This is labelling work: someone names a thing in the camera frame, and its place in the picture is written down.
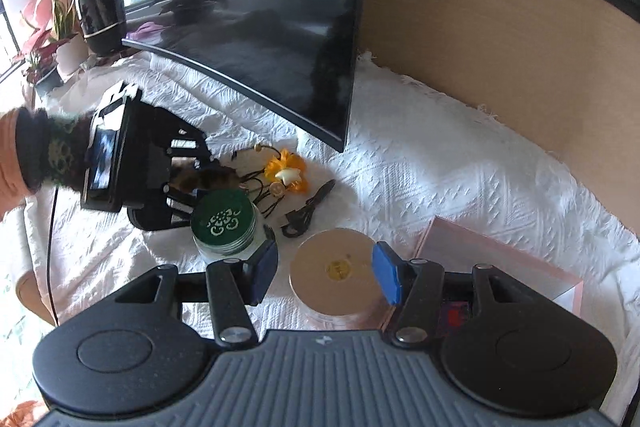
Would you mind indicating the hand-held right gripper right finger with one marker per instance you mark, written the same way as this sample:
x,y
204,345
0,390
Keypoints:
x,y
387,272

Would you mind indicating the black speaker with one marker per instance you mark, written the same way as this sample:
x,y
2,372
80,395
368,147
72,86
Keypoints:
x,y
100,12

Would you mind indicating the person's left forearm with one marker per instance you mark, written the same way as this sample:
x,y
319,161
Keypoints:
x,y
30,152

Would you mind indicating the green-lid glass jar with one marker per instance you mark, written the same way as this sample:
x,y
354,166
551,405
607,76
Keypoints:
x,y
222,219

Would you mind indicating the pink cardboard box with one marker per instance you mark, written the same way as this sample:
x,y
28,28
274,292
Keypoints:
x,y
500,252

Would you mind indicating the clear jar with beige lid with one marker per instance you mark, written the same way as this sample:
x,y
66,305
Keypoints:
x,y
325,272

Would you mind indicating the black curved monitor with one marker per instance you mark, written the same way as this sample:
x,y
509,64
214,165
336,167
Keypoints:
x,y
250,32

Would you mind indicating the white woven blanket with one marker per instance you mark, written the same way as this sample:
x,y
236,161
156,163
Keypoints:
x,y
450,167

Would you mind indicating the orange flower hair accessory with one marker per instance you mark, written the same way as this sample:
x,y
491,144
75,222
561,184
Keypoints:
x,y
280,164

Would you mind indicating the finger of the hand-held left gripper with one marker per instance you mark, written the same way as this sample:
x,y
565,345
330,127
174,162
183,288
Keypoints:
x,y
182,207
192,142

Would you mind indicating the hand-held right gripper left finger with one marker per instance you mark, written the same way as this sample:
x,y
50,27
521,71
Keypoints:
x,y
264,269

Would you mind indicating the potted plant in white pot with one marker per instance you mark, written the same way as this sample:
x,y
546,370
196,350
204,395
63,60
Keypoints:
x,y
70,54

